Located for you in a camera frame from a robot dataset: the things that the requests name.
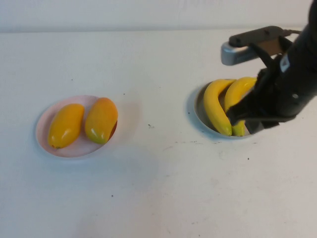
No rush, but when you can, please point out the orange mango with green tip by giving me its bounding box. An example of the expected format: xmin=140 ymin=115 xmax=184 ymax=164
xmin=84 ymin=97 xmax=118 ymax=145

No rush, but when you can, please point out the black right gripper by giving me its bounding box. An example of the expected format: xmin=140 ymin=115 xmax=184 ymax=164
xmin=226 ymin=34 xmax=317 ymax=136

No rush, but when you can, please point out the pink round plate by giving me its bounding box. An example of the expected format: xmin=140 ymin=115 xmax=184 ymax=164
xmin=35 ymin=96 xmax=118 ymax=161

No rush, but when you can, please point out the plain yellow-orange mango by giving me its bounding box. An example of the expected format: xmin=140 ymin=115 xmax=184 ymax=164
xmin=47 ymin=103 xmax=85 ymax=150

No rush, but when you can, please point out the yellow banana with long stem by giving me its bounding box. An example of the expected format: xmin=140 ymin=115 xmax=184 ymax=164
xmin=224 ymin=76 xmax=258 ymax=137

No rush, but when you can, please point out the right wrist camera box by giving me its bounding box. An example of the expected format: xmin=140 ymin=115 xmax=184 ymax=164
xmin=220 ymin=25 xmax=298 ymax=66

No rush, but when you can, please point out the grey-blue round plate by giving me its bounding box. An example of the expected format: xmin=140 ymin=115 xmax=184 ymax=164
xmin=194 ymin=80 xmax=252 ymax=140

